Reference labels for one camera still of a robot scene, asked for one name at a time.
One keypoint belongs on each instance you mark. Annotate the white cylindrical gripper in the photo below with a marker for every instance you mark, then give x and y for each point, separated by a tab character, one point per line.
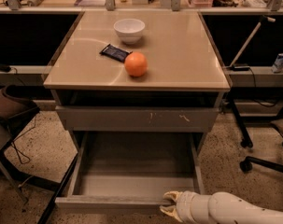
187	204

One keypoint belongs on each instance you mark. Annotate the grey top drawer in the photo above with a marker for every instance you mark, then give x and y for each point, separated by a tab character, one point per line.
133	119

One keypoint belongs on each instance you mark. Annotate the white stick with black base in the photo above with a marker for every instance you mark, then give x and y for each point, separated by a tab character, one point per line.
234	66

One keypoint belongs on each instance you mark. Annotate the brown office chair left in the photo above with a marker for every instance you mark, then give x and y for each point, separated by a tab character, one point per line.
15	114

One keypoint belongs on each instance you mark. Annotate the white ceramic bowl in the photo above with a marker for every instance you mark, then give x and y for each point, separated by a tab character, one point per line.
129	31

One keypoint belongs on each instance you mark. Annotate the orange fruit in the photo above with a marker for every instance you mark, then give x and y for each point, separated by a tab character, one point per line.
136	64

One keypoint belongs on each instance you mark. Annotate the blue white can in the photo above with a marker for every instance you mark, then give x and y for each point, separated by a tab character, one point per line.
278	63

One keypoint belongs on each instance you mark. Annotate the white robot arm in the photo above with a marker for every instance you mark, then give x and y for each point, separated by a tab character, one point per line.
218	208

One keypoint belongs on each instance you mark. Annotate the grey drawer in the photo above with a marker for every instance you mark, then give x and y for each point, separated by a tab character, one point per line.
128	173
133	119

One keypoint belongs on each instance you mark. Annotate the grey drawer cabinet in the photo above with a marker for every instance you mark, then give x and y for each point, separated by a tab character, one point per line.
184	70

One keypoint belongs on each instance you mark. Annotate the black power adapter left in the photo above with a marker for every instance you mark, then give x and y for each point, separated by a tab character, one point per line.
4	68

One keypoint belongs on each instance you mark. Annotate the dark blue snack bar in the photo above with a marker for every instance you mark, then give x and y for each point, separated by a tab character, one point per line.
114	53

